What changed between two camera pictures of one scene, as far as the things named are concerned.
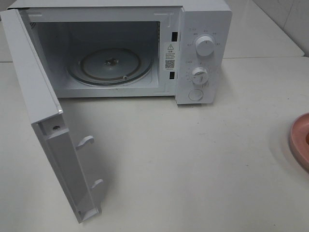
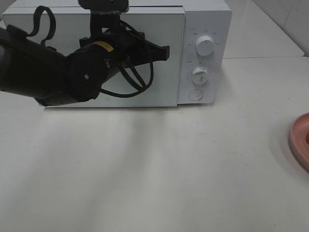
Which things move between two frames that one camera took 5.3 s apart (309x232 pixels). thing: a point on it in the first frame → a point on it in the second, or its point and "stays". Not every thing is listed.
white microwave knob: [200, 75] stays
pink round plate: [299, 131] stays
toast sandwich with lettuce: [307, 138] stays
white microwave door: [72, 195] → [61, 28]
